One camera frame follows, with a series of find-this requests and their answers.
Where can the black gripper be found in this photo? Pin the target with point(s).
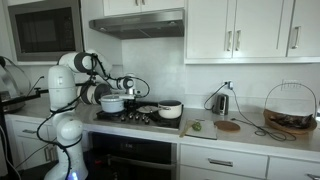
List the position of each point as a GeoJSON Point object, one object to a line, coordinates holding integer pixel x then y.
{"type": "Point", "coordinates": [131, 102]}

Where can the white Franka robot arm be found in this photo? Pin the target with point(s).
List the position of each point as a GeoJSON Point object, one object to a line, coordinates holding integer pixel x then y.
{"type": "Point", "coordinates": [61, 86]}

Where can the silver stove knob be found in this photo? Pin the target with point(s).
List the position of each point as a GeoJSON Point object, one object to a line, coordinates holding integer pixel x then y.
{"type": "Point", "coordinates": [123, 117]}
{"type": "Point", "coordinates": [143, 117]}
{"type": "Point", "coordinates": [130, 116]}
{"type": "Point", "coordinates": [136, 116]}
{"type": "Point", "coordinates": [147, 121]}

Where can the grey round pan lid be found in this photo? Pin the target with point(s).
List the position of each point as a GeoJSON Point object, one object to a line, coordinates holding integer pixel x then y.
{"type": "Point", "coordinates": [146, 109]}

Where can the white dutch oven pot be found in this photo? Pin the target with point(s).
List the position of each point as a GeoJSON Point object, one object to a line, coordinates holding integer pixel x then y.
{"type": "Point", "coordinates": [112, 106]}

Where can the white dutch oven lid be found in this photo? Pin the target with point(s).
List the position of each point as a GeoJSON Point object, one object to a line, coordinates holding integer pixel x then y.
{"type": "Point", "coordinates": [112, 98]}

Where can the black cast iron grate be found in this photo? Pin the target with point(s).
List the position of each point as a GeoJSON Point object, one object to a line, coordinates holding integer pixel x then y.
{"type": "Point", "coordinates": [106, 115]}
{"type": "Point", "coordinates": [166, 121]}

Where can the stainless steel gas cooktop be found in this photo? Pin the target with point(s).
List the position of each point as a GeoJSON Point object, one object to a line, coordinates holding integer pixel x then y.
{"type": "Point", "coordinates": [166, 126]}

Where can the white saucepan dark inside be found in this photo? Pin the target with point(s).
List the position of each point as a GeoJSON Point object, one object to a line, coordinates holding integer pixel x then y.
{"type": "Point", "coordinates": [170, 111]}

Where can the black built-in oven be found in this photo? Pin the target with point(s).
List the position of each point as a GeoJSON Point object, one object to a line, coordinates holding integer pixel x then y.
{"type": "Point", "coordinates": [133, 150]}

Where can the wooden utensil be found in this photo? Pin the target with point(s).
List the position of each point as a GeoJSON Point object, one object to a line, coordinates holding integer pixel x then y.
{"type": "Point", "coordinates": [185, 130]}

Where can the green pepper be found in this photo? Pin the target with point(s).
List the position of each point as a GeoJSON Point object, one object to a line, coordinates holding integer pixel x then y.
{"type": "Point", "coordinates": [196, 126]}

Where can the grey cutting board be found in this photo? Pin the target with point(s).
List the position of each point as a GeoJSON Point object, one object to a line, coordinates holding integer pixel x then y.
{"type": "Point", "coordinates": [207, 130]}

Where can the wide white drawer front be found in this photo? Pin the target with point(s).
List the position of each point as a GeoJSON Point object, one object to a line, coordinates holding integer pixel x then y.
{"type": "Point", "coordinates": [200, 156]}

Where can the stainless steel range hood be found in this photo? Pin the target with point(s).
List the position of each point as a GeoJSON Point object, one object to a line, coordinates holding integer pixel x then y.
{"type": "Point", "coordinates": [140, 25]}

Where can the silver electric kettle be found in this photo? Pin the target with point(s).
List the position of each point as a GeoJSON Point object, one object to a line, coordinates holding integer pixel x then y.
{"type": "Point", "coordinates": [220, 105]}

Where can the black boom rod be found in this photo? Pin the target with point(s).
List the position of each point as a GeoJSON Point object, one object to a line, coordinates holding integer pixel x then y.
{"type": "Point", "coordinates": [37, 91]}

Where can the round cork trivet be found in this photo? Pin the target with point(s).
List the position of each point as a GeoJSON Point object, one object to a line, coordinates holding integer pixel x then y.
{"type": "Point", "coordinates": [226, 126]}

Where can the white base cabinet door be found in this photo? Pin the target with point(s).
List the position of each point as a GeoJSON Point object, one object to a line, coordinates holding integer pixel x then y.
{"type": "Point", "coordinates": [30, 153]}

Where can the stainless steel microwave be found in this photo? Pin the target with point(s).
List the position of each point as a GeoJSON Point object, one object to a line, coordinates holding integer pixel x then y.
{"type": "Point", "coordinates": [45, 30]}

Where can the dark produce pile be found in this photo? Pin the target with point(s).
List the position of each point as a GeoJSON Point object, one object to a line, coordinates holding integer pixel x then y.
{"type": "Point", "coordinates": [295, 120]}

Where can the white wall power outlet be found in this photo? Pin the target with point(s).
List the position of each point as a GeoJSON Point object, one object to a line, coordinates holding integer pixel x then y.
{"type": "Point", "coordinates": [225, 83]}

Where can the white wall switch plate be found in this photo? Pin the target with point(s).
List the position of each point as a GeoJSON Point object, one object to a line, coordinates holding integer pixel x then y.
{"type": "Point", "coordinates": [290, 84]}

